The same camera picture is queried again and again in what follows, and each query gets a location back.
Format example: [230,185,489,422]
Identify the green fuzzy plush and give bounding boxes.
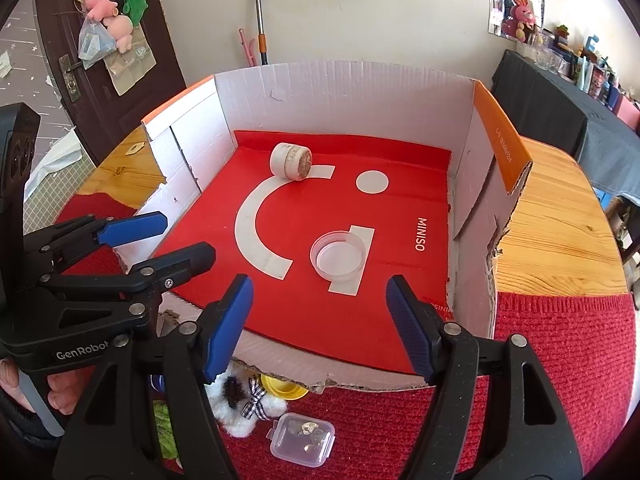
[153,400,178,460]

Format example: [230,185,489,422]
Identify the dark brown door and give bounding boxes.
[35,0,186,165]

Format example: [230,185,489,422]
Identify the dark covered side table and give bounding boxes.
[491,50,640,204]

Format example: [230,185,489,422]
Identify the person's left hand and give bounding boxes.
[0,359,94,415]

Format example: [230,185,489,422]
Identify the orange grey mop handle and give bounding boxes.
[255,0,268,65]

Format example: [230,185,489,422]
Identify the pink rabbit plush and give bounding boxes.
[502,0,536,42]

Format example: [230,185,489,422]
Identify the pink plush toys hanging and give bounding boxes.
[84,0,134,53]

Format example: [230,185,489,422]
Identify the clear square small box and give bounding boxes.
[267,413,335,468]

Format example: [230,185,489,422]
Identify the yellow bottle cap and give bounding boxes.
[260,374,308,401]

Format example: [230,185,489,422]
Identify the clear round container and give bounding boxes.
[309,231,367,282]

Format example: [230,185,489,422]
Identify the pink plastic hanger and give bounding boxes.
[239,28,257,67]

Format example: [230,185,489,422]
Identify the orange white cardboard box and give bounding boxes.
[117,62,533,391]

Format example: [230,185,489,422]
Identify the white fluffy plush toy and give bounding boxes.
[204,362,288,438]

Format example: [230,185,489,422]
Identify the small wooden tag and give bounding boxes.
[125,142,145,156]

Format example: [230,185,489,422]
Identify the green plush on door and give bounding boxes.
[122,0,149,27]

